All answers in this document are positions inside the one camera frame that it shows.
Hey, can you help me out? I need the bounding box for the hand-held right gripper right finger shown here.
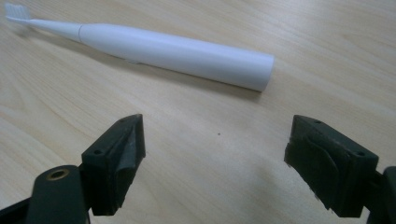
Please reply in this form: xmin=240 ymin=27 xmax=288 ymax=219
xmin=283 ymin=114 xmax=380 ymax=218

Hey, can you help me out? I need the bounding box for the white electric toothbrush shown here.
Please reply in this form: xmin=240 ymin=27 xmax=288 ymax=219
xmin=4 ymin=3 xmax=276 ymax=92

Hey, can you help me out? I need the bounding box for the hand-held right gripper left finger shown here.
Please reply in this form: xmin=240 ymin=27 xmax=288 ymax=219
xmin=79 ymin=113 xmax=147 ymax=217

